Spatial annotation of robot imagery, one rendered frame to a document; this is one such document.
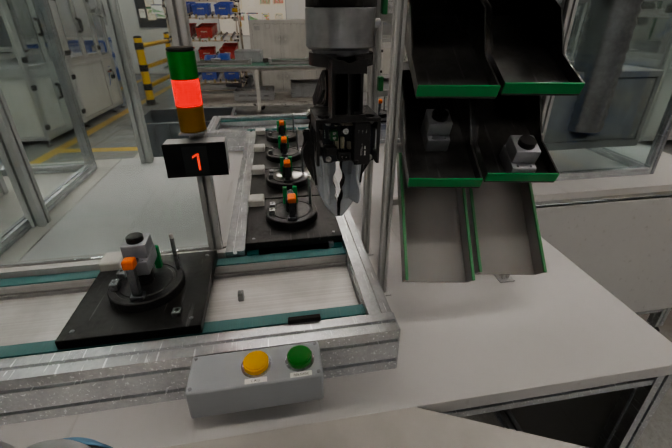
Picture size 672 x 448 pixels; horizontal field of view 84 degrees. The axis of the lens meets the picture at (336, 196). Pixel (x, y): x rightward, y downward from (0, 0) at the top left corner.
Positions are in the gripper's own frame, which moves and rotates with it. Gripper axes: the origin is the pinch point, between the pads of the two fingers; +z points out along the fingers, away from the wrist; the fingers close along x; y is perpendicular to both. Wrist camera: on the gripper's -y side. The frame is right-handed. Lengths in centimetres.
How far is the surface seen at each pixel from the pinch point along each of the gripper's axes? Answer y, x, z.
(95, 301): -18, -44, 26
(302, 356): 2.1, -6.0, 26.0
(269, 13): -1072, -2, -27
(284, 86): -750, 17, 109
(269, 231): -38.3, -11.1, 26.3
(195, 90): -30.1, -22.1, -10.8
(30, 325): -19, -58, 32
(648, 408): 5, 67, 52
